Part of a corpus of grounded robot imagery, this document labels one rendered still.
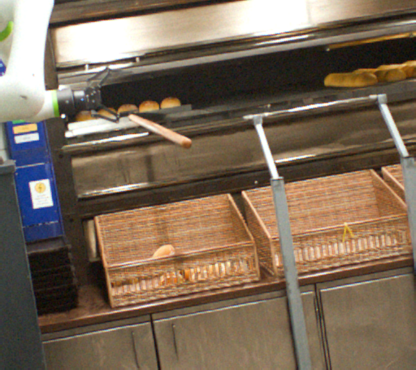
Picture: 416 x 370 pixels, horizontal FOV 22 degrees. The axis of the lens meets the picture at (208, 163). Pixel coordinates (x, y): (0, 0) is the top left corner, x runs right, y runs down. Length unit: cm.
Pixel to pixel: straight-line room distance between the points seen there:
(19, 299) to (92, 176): 125
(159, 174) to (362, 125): 86
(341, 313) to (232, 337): 41
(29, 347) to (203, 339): 90
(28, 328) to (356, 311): 134
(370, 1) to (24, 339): 211
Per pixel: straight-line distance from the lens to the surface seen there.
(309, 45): 430
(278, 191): 384
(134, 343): 390
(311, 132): 448
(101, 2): 434
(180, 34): 436
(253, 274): 397
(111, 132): 435
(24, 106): 312
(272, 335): 398
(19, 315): 321
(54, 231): 435
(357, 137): 451
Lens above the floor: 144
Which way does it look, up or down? 6 degrees down
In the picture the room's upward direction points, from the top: 9 degrees counter-clockwise
